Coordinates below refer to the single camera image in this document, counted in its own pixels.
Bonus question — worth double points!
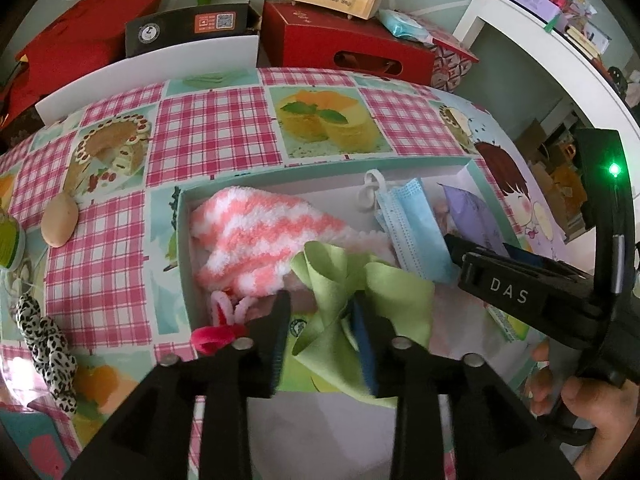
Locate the purple wipes packet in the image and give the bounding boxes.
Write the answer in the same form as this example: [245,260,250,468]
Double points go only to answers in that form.
[442,184,509,257]

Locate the leopard print scrunchie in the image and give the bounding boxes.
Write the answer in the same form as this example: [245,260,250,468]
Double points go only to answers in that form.
[15,294,77,417]

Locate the green cloth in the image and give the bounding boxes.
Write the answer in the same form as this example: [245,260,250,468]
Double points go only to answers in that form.
[291,242,435,408]

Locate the blue face mask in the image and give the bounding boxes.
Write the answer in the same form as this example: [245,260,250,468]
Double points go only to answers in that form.
[356,169,459,285]

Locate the pink white striped fluffy towel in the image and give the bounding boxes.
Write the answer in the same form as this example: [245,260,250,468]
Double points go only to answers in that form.
[189,186,396,298]

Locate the pink floral scrunchie cloth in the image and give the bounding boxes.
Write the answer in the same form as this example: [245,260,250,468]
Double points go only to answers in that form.
[432,200,449,230]

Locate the person's right hand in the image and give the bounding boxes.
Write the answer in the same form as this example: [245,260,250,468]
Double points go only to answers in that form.
[525,340,639,479]

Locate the teal heart toy case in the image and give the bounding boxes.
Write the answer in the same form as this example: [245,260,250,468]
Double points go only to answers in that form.
[1,408,70,479]

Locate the teal box lid tray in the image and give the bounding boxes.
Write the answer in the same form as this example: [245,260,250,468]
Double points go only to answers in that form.
[177,157,539,479]

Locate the white shelf unit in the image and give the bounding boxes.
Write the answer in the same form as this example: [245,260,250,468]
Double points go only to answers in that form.
[454,0,640,207]

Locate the white pill bottle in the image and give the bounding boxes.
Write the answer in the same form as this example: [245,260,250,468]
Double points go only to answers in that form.
[0,209,25,272]

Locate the beige makeup sponge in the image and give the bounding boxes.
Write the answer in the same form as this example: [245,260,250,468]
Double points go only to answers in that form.
[40,192,79,248]

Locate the blue wet wipes pack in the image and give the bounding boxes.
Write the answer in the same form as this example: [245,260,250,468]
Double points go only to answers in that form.
[376,9,434,46]

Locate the red gift box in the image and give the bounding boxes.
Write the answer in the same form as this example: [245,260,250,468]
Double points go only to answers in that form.
[260,0,435,86]

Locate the white foam board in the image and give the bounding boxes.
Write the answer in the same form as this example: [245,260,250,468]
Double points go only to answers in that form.
[35,35,259,126]

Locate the black carton with QR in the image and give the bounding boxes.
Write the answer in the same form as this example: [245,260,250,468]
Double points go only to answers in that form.
[125,2,262,58]

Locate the large red bag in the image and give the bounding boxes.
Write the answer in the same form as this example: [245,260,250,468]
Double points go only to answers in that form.
[1,0,162,128]

